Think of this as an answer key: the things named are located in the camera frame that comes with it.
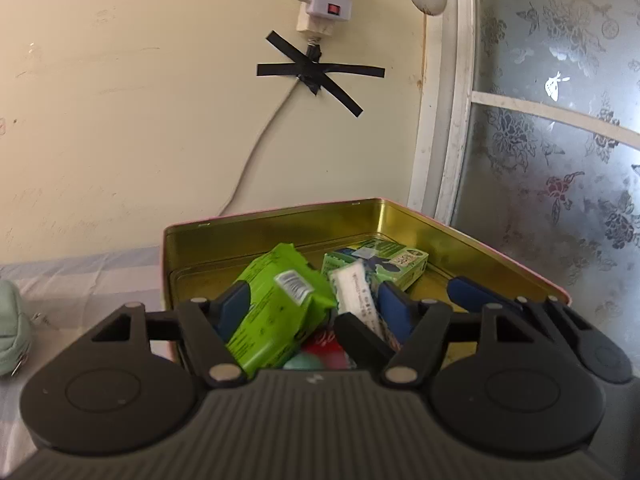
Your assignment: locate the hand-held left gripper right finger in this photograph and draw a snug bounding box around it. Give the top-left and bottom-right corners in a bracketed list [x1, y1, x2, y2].
[376, 281, 542, 388]

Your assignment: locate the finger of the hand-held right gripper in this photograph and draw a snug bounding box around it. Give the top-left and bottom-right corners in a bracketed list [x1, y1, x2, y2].
[446, 275, 587, 347]
[333, 312, 397, 368]

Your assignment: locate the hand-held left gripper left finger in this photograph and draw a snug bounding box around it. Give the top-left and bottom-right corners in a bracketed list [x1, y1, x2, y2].
[82, 281, 251, 388]

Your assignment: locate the green wipes packet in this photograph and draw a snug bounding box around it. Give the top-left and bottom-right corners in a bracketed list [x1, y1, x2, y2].
[225, 242, 338, 378]

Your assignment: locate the red and teal packet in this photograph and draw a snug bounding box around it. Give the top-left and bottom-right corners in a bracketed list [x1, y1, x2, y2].
[282, 327, 358, 372]

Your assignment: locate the white tissue packet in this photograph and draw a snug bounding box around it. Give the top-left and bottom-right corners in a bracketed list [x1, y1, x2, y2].
[327, 260, 386, 343]

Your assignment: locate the green medicine box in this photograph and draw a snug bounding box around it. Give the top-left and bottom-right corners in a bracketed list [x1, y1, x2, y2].
[320, 237, 430, 293]

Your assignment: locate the pink biscuit tin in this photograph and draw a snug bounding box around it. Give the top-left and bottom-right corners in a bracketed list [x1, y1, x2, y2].
[161, 197, 571, 366]

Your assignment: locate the mint green fabric pouch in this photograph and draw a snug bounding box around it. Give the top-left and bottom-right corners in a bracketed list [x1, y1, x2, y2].
[0, 280, 34, 377]

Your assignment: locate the white framed frosted window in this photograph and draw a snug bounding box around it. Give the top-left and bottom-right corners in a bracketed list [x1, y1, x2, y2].
[407, 0, 640, 341]

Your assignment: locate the striped blue bed sheet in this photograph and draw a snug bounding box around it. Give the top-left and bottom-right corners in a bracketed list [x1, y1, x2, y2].
[0, 245, 173, 461]

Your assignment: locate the black tape cross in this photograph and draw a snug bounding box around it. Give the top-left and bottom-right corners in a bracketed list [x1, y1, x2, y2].
[256, 30, 386, 118]

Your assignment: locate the white wall cable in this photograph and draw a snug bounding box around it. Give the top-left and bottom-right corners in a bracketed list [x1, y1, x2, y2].
[220, 80, 301, 216]

